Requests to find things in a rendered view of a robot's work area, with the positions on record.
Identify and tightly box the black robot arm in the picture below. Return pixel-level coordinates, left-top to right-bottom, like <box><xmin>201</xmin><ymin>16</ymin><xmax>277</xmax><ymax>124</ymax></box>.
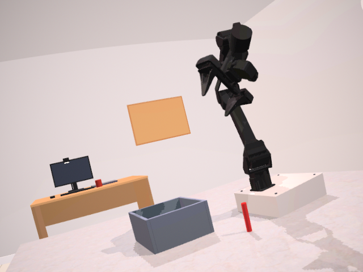
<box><xmin>214</xmin><ymin>22</ymin><xmax>275</xmax><ymax>192</ymax></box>

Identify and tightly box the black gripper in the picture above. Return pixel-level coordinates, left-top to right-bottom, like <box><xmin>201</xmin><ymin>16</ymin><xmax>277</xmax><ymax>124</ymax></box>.
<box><xmin>196</xmin><ymin>54</ymin><xmax>254</xmax><ymax>116</ymax></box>

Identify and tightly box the red peg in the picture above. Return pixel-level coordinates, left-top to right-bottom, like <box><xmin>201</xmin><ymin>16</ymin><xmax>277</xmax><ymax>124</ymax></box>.
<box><xmin>241</xmin><ymin>202</ymin><xmax>252</xmax><ymax>232</ymax></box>

